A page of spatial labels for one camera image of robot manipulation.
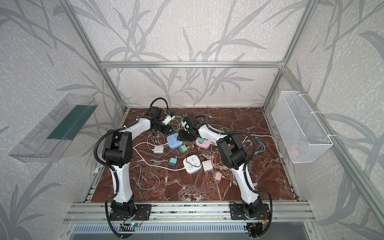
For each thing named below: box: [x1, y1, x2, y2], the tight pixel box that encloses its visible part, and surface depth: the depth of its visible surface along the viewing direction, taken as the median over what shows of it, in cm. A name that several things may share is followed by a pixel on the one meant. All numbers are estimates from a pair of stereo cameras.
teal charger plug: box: [168, 157, 178, 167], surface depth 91 cm
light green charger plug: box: [179, 144, 188, 153], surface depth 98 cm
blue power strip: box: [166, 133, 184, 149], surface depth 99 cm
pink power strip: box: [195, 137, 212, 149], surface depth 98 cm
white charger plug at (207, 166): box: [202, 160, 214, 173], surface depth 89 cm
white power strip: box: [183, 154, 202, 175], surface depth 88 cm
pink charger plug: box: [215, 171, 222, 181], surface depth 86 cm
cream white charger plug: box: [153, 146, 164, 154], surface depth 96 cm
